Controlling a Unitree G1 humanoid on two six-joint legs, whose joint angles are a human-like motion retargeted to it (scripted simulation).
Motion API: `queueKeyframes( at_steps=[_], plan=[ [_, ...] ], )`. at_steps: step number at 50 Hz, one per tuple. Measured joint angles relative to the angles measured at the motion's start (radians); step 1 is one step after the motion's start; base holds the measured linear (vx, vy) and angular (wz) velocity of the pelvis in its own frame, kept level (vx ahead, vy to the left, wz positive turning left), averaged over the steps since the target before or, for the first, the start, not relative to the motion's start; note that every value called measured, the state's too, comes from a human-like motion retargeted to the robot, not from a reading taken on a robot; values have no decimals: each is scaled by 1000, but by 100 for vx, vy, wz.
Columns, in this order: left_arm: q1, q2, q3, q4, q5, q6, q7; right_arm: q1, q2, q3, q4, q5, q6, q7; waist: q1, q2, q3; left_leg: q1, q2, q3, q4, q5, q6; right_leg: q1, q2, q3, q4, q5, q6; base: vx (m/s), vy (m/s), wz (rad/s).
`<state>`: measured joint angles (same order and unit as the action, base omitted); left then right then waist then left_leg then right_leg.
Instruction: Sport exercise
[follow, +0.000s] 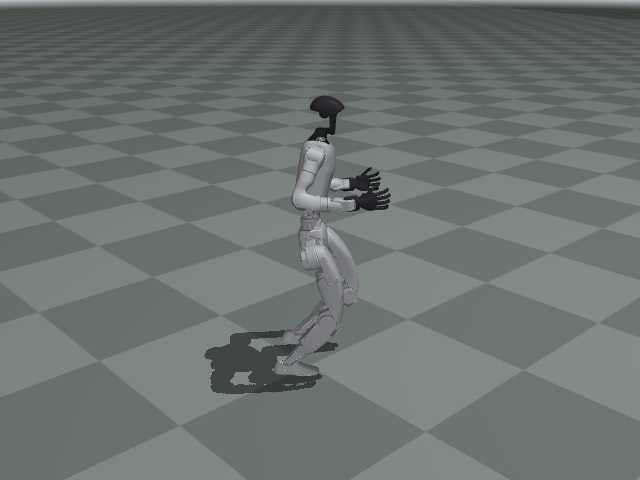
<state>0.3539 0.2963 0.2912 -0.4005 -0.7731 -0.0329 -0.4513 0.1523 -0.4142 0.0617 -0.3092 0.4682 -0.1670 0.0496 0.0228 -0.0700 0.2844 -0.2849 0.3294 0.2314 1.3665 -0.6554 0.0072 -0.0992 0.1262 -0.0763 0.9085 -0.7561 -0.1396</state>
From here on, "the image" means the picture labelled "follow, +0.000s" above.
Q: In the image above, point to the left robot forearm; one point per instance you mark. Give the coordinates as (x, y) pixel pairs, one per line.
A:
(339, 184)

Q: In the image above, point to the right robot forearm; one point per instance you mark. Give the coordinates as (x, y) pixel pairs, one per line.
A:
(323, 204)

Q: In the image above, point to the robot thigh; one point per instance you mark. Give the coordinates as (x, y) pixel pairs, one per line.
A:
(345, 264)
(328, 280)

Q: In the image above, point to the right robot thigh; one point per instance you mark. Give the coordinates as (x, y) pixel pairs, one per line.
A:
(328, 280)

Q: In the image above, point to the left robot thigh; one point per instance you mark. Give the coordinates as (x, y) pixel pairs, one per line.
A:
(345, 264)

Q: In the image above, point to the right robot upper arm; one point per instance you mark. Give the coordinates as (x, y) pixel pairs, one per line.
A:
(312, 161)

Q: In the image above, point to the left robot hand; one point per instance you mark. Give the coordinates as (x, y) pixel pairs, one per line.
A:
(362, 182)

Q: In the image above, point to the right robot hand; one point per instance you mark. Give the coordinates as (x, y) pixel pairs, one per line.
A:
(369, 201)

